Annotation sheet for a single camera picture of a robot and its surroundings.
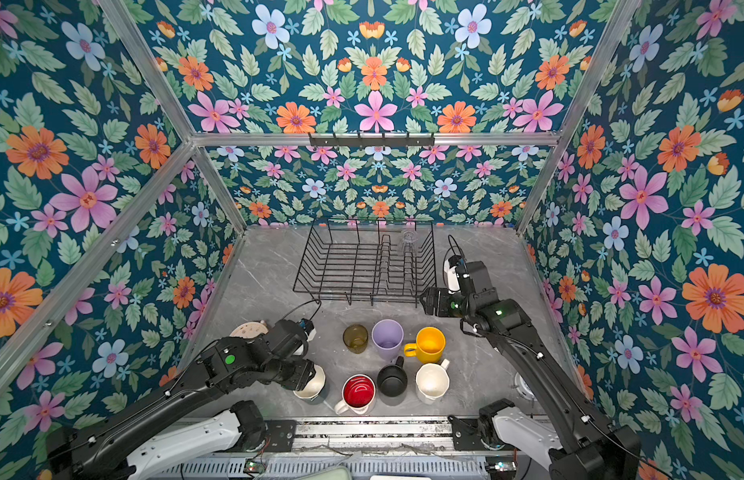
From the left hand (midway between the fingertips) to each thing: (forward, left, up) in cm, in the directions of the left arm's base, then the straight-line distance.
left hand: (312, 370), depth 71 cm
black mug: (0, -19, -14) cm, 24 cm away
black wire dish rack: (+42, -17, -12) cm, 47 cm away
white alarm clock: (-5, -54, -11) cm, 55 cm away
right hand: (+15, -31, +6) cm, 35 cm away
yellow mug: (+9, -31, -14) cm, 35 cm away
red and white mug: (-4, -10, -10) cm, 15 cm away
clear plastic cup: (+46, -28, -6) cm, 54 cm away
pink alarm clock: (+17, +23, -12) cm, 31 cm away
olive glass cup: (+13, -9, -12) cm, 20 cm away
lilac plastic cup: (+11, -19, -8) cm, 23 cm away
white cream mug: (-1, -30, -13) cm, 33 cm away
